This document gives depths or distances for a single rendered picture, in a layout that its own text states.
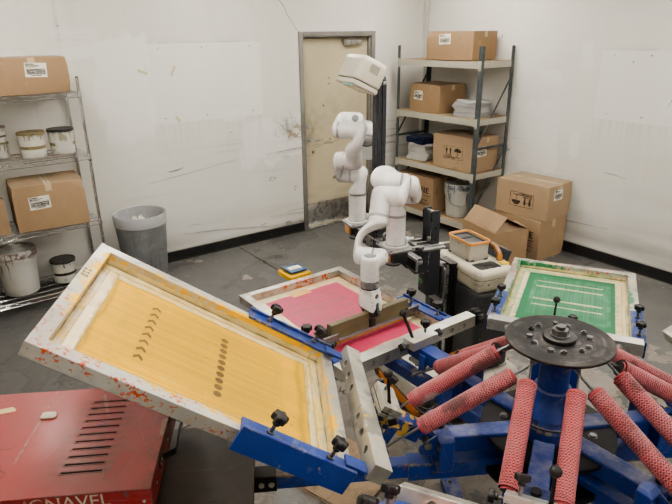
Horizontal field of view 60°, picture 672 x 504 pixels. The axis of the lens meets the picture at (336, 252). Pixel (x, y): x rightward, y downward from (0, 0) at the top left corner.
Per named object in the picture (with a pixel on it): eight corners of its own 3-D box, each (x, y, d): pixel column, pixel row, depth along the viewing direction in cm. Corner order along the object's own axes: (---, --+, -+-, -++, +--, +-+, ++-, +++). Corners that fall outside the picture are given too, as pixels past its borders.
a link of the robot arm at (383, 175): (372, 155, 250) (415, 157, 245) (385, 186, 285) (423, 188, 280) (367, 186, 247) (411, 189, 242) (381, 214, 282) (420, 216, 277)
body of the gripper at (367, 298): (385, 285, 232) (384, 310, 236) (368, 277, 240) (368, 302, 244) (370, 290, 228) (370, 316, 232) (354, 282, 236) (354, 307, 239)
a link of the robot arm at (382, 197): (379, 175, 256) (413, 176, 252) (374, 221, 253) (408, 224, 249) (373, 163, 240) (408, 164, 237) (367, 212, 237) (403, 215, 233)
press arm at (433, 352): (408, 354, 218) (408, 343, 217) (420, 349, 222) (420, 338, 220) (441, 374, 205) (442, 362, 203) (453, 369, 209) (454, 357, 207)
